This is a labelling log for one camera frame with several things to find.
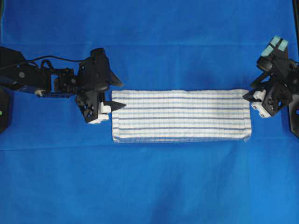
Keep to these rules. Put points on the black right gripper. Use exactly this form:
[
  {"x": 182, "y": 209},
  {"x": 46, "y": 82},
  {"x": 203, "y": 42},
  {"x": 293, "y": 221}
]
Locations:
[{"x": 274, "y": 90}]

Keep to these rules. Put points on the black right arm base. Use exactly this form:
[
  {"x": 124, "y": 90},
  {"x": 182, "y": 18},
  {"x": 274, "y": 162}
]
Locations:
[{"x": 293, "y": 109}]

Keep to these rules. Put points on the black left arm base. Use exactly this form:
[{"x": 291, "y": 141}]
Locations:
[{"x": 6, "y": 108}]

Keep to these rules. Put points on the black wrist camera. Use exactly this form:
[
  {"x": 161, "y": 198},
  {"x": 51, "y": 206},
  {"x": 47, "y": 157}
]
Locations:
[
  {"x": 97, "y": 54},
  {"x": 275, "y": 51}
]

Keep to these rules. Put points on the white blue striped towel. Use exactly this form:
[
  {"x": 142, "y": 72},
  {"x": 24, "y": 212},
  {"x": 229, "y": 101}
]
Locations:
[{"x": 181, "y": 116}]

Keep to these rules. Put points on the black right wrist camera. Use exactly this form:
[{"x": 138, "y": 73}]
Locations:
[{"x": 275, "y": 51}]

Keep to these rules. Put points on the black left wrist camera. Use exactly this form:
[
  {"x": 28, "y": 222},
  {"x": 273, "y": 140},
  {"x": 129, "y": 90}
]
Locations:
[{"x": 97, "y": 54}]

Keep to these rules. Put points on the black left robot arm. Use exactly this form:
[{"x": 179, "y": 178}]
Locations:
[{"x": 44, "y": 81}]

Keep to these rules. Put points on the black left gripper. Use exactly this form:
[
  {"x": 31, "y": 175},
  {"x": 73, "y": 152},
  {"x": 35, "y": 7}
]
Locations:
[{"x": 94, "y": 78}]

